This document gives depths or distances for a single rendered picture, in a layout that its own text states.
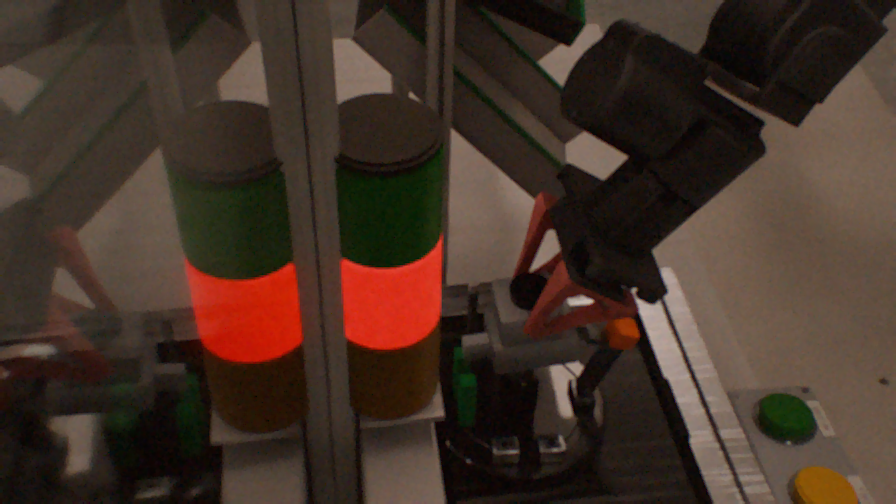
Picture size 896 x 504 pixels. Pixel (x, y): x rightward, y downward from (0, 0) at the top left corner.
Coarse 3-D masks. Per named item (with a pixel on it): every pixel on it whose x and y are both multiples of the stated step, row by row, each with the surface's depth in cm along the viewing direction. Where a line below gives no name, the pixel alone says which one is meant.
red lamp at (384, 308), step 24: (432, 264) 46; (360, 288) 46; (384, 288) 46; (408, 288) 46; (432, 288) 48; (360, 312) 47; (384, 312) 47; (408, 312) 47; (432, 312) 49; (360, 336) 48; (384, 336) 48; (408, 336) 48
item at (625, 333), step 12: (612, 324) 83; (624, 324) 83; (588, 336) 82; (600, 336) 83; (612, 336) 82; (624, 336) 82; (636, 336) 82; (600, 348) 85; (612, 348) 83; (624, 348) 83; (600, 360) 84; (612, 360) 84; (588, 372) 86; (600, 372) 85; (576, 384) 87; (588, 384) 86
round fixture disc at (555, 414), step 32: (448, 384) 88; (480, 384) 89; (544, 384) 89; (448, 416) 86; (480, 416) 86; (512, 416) 86; (544, 416) 86; (576, 416) 86; (448, 448) 84; (480, 448) 84; (576, 448) 84; (480, 480) 84; (512, 480) 83; (544, 480) 83
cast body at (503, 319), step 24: (504, 288) 79; (528, 288) 78; (504, 312) 78; (528, 312) 78; (480, 336) 82; (504, 336) 78; (528, 336) 79; (552, 336) 79; (576, 336) 80; (504, 360) 80; (528, 360) 81; (552, 360) 81; (576, 360) 82
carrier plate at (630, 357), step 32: (448, 320) 96; (480, 320) 96; (448, 352) 94; (640, 352) 94; (608, 384) 92; (640, 384) 92; (608, 416) 89; (640, 416) 89; (608, 448) 87; (640, 448) 87; (672, 448) 87; (576, 480) 85; (608, 480) 85; (640, 480) 85; (672, 480) 85
